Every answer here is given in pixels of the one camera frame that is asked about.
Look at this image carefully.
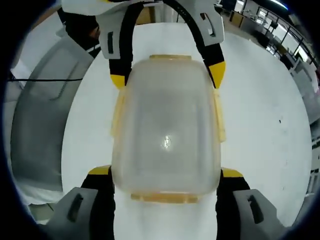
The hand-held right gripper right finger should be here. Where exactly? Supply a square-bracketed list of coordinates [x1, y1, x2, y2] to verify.
[216, 167, 280, 240]

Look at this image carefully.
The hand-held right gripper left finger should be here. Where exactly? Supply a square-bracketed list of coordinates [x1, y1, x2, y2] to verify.
[47, 164, 116, 240]

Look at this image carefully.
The clear container with yellow buckle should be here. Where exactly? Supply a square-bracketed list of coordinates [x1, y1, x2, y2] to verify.
[109, 54, 227, 204]

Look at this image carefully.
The wooden cabinet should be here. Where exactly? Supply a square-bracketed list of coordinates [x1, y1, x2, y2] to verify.
[229, 9, 248, 29]

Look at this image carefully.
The grey office chair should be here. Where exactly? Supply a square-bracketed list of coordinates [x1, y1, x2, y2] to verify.
[9, 37, 94, 201]

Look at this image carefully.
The thin black cable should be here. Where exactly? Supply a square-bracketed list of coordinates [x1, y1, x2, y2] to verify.
[9, 77, 84, 83]

